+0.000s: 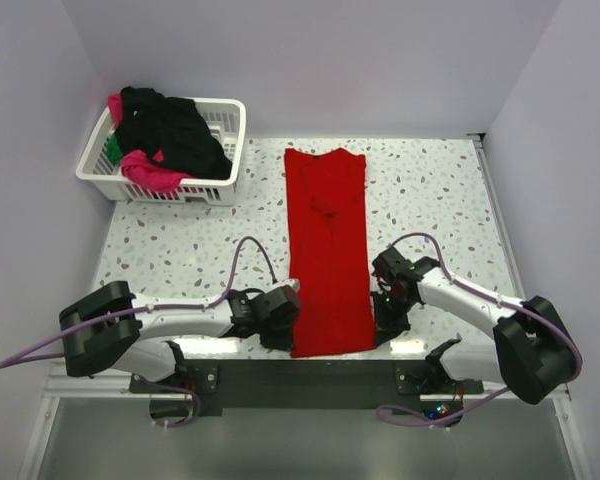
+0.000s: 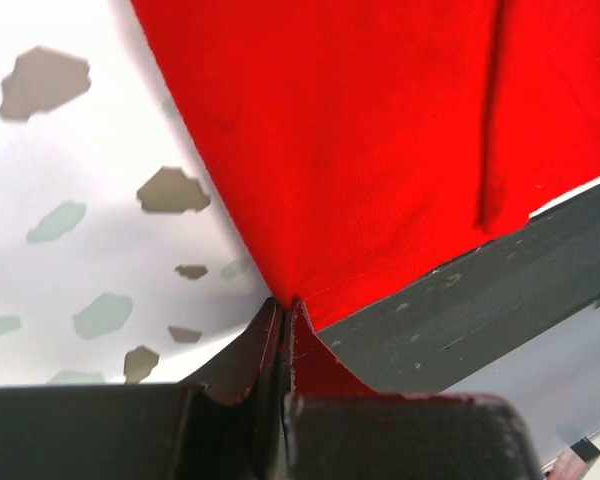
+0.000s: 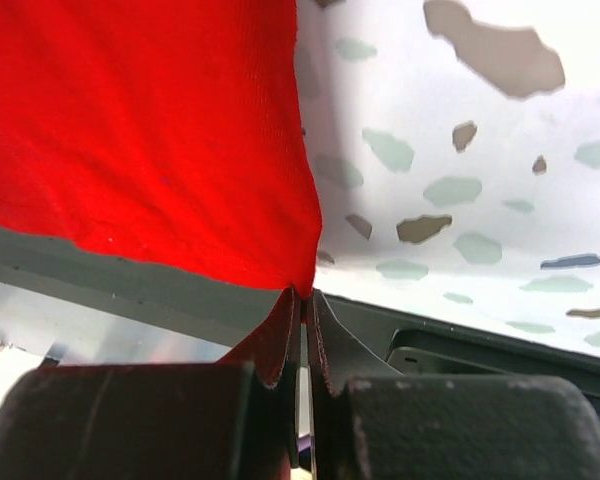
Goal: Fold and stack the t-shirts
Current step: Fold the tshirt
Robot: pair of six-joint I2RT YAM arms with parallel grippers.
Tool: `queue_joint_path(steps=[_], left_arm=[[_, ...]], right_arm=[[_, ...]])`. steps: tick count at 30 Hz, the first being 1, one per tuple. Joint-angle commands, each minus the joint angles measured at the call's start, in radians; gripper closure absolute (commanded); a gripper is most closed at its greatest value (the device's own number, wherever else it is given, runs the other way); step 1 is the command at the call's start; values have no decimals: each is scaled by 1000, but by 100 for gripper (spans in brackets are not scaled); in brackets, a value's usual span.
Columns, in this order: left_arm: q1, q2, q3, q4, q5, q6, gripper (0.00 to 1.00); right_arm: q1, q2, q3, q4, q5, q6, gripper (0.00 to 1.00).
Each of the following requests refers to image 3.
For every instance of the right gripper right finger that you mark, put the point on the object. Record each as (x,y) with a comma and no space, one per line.
(373,421)

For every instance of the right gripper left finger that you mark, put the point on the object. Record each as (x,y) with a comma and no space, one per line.
(231,419)

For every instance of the red t shirt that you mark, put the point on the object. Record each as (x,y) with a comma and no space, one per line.
(160,131)

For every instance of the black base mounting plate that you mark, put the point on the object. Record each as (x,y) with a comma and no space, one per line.
(74,307)

